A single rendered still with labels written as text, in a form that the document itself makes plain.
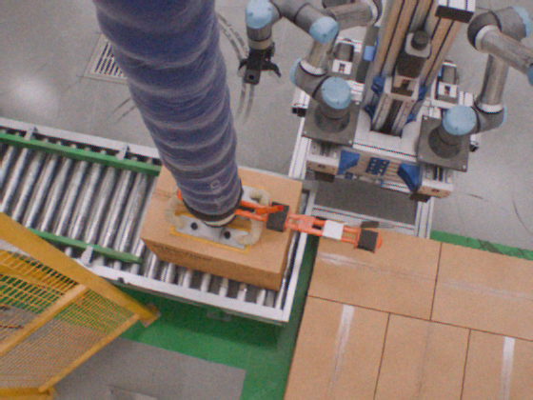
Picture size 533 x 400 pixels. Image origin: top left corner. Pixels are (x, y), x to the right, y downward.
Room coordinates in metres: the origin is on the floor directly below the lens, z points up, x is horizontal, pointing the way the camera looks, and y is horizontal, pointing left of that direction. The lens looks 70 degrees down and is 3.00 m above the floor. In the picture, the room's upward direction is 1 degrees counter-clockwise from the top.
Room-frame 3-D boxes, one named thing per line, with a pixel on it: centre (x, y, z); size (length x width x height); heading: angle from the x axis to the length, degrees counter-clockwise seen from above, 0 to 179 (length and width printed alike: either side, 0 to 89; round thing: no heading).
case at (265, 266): (0.70, 0.22, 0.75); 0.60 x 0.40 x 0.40; 75
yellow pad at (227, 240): (0.60, 0.25, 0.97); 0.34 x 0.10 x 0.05; 74
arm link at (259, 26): (0.97, 0.03, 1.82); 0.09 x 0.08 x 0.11; 137
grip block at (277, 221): (0.62, -0.01, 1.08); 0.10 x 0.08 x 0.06; 164
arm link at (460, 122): (0.96, -0.74, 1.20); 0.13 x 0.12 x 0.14; 107
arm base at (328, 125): (1.07, -0.25, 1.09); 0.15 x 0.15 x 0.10
